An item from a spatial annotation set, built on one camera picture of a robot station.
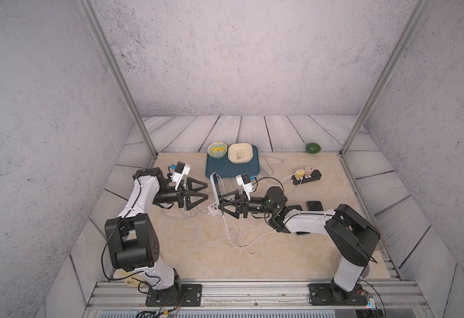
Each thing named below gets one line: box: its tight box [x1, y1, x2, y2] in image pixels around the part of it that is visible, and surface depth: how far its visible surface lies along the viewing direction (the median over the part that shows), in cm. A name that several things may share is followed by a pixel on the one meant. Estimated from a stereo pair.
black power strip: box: [290, 169, 323, 185], surface depth 108 cm
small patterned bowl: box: [206, 141, 229, 159], surface depth 121 cm
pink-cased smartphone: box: [306, 200, 325, 212], surface depth 101 cm
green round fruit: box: [305, 142, 321, 155], surface depth 121 cm
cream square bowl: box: [227, 142, 254, 165], surface depth 120 cm
